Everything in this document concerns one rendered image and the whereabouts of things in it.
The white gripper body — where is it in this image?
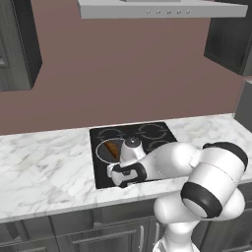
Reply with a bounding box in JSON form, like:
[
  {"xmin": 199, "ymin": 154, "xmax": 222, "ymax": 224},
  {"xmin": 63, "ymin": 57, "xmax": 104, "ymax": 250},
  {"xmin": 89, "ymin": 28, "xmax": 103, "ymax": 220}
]
[{"xmin": 106, "ymin": 163, "xmax": 130, "ymax": 189}]

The grey round pan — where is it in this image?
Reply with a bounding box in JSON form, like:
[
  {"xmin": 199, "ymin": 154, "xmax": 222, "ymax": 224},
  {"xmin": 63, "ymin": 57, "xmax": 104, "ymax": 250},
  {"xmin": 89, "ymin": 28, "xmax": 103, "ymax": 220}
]
[{"xmin": 94, "ymin": 137, "xmax": 127, "ymax": 164}]

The brown croissant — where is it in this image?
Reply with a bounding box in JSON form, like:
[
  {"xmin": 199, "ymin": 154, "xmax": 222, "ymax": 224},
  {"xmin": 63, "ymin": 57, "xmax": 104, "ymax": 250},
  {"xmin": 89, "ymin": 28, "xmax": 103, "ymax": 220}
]
[{"xmin": 104, "ymin": 140, "xmax": 120, "ymax": 159}]

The dark grey drawer front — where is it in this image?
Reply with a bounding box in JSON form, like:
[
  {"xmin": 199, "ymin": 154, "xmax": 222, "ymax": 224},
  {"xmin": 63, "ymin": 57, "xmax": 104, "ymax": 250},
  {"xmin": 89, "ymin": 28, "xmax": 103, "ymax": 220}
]
[
  {"xmin": 49, "ymin": 210, "xmax": 94, "ymax": 236},
  {"xmin": 93, "ymin": 199, "xmax": 158, "ymax": 228}
]

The black hob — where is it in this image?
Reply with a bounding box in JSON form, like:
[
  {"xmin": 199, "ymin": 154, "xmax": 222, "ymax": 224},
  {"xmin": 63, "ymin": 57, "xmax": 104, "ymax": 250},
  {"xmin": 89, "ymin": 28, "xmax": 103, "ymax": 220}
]
[{"xmin": 89, "ymin": 121, "xmax": 180, "ymax": 190}]

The grey tall cabinet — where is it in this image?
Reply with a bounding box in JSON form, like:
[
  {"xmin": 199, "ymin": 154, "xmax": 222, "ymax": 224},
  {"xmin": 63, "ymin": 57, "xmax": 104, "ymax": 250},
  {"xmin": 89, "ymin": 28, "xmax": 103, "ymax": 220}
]
[{"xmin": 233, "ymin": 78, "xmax": 252, "ymax": 134}]

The grey range hood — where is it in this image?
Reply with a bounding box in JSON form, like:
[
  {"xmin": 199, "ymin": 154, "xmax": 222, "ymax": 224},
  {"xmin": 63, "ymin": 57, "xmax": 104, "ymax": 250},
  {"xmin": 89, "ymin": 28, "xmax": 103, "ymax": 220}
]
[{"xmin": 77, "ymin": 0, "xmax": 249, "ymax": 20}]

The dark grey wall cupboard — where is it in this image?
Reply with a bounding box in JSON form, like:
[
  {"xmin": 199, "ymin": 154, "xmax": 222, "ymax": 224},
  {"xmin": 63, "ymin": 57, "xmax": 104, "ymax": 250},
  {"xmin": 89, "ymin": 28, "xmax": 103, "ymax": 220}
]
[
  {"xmin": 203, "ymin": 0, "xmax": 252, "ymax": 78},
  {"xmin": 0, "ymin": 0, "xmax": 43, "ymax": 94}
]

